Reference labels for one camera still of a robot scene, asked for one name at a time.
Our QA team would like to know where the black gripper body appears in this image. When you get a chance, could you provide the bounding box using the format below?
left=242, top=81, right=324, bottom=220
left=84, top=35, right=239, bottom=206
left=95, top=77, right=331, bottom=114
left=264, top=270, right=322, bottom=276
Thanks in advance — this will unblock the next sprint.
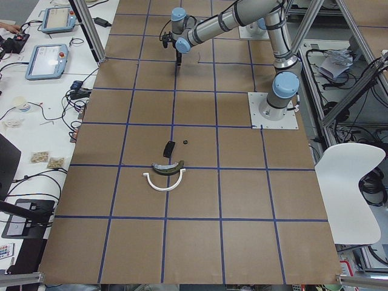
left=172, top=37, right=183, bottom=54

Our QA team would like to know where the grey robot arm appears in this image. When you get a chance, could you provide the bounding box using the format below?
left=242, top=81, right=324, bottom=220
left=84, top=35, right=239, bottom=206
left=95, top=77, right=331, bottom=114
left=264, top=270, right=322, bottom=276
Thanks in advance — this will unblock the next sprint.
left=159, top=1, right=301, bottom=76
left=249, top=18, right=267, bottom=35

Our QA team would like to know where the black power adapter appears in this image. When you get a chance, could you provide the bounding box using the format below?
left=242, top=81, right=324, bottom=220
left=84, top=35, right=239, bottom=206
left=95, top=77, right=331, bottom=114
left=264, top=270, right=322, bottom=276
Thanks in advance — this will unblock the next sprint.
left=93, top=17, right=112, bottom=27

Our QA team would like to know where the black curved plastic part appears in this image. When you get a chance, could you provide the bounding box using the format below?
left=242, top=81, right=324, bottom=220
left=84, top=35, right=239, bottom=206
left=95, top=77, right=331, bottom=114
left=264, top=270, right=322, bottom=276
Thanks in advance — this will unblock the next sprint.
left=163, top=141, right=175, bottom=158

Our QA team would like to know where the blue usb hub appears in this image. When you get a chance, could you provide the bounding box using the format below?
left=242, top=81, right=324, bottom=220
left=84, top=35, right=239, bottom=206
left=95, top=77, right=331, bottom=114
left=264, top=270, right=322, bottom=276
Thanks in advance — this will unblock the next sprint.
left=70, top=80, right=83, bottom=91

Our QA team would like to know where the green brake shoe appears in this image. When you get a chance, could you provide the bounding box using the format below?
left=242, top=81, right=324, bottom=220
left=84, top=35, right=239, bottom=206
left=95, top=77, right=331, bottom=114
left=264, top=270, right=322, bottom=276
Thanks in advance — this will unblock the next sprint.
left=152, top=160, right=184, bottom=176

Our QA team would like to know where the far blue teach pendant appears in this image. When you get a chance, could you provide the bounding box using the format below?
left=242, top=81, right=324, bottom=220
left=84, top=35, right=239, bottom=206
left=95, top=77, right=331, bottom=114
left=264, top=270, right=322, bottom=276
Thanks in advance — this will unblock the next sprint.
left=41, top=7, right=76, bottom=34

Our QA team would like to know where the blue teach pendant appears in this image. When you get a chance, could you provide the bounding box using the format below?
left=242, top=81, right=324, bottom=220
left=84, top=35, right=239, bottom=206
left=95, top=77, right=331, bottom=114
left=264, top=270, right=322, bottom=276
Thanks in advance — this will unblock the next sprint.
left=25, top=44, right=69, bottom=81
left=41, top=7, right=76, bottom=34

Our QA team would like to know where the near blue teach pendant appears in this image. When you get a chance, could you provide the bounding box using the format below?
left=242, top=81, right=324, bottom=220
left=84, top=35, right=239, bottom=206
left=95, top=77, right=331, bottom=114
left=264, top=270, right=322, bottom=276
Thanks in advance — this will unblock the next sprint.
left=25, top=44, right=69, bottom=81

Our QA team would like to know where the bag of small parts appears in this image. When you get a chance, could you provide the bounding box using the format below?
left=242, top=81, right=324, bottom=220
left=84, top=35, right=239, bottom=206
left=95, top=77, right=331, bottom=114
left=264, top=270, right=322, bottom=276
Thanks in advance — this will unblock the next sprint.
left=30, top=151, right=50, bottom=164

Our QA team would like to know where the black monitor stand base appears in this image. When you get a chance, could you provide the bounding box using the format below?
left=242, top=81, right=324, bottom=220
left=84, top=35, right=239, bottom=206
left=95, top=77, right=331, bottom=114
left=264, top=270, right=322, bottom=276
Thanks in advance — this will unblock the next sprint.
left=1, top=199, right=55, bottom=239

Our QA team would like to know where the white chair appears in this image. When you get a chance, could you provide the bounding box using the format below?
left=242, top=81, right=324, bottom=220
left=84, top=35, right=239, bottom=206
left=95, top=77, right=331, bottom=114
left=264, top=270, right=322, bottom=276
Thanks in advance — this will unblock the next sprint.
left=315, top=143, right=386, bottom=245

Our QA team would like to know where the colourful remote control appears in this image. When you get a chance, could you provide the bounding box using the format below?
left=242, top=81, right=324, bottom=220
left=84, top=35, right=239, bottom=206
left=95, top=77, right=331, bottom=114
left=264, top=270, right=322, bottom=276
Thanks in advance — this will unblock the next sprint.
left=0, top=242, right=15, bottom=259

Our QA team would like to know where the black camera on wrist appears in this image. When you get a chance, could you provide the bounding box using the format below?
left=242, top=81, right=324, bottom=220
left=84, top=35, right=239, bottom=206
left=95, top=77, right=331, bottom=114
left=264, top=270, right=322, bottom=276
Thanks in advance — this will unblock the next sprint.
left=159, top=32, right=171, bottom=49

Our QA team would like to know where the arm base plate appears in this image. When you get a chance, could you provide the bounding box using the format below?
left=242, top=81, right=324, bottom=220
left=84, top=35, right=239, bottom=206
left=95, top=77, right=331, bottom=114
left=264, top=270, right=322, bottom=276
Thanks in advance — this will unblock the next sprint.
left=239, top=26, right=269, bottom=41
left=247, top=92, right=299, bottom=130

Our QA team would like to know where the aluminium frame post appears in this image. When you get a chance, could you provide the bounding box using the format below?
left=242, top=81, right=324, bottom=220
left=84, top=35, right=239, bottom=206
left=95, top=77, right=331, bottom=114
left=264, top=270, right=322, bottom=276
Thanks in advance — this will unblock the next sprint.
left=69, top=0, right=106, bottom=64

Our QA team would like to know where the white semicircular bracket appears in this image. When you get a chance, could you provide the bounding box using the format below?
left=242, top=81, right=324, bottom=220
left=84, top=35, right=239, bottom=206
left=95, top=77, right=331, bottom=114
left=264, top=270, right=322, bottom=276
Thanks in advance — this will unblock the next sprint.
left=142, top=169, right=186, bottom=192

